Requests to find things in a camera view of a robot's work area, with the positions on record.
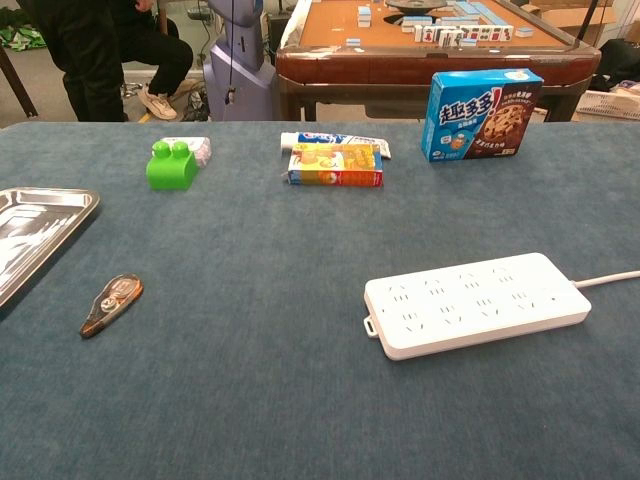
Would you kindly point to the orange yellow snack box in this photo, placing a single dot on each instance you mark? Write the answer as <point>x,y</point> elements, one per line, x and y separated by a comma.
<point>336,167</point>

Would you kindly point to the black bag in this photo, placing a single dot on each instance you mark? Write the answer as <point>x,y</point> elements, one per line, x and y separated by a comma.
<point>620,62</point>

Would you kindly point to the white power strip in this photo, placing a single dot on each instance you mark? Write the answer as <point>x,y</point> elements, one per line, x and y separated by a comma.
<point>480,305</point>

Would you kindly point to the row of mahjong tiles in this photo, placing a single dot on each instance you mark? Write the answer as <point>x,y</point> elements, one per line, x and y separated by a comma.
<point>462,34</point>

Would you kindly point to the white plastic basket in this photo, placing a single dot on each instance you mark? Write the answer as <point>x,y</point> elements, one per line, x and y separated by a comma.
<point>607,104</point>

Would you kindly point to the orange correction tape dispenser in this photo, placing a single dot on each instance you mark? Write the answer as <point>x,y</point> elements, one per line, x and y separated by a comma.
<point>112,304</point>

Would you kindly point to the green patterned cloth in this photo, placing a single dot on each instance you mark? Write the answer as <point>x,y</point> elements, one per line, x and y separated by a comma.
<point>17,36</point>

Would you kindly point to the blue table cloth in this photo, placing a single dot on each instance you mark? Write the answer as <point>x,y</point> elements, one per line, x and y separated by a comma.
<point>300,350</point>

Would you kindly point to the green toy building block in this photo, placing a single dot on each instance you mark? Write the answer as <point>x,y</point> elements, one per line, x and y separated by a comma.
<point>170,167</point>

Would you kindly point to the stainless steel tray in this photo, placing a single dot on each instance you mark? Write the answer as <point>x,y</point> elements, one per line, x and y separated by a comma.
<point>35,230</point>

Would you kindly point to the white toothpaste tube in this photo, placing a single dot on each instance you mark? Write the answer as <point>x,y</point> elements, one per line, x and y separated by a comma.
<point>325,138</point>

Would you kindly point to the stack of mahjong tiles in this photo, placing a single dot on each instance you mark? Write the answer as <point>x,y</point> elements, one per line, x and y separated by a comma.
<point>364,16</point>

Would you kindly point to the purple robot base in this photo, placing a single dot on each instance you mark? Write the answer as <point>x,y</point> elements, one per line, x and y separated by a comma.
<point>240,65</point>

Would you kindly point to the blue cookie box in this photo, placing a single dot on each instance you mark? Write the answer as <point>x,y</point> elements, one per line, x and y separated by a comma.
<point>480,115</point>

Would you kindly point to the person in black clothes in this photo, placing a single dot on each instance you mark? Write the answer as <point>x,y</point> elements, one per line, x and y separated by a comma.
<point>95,55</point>

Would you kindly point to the white pink tissue pack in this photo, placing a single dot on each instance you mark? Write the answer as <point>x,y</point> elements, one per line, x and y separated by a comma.
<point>200,147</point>

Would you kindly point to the wooden mahjong table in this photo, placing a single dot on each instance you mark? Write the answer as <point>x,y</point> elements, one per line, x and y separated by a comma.
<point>400,55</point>

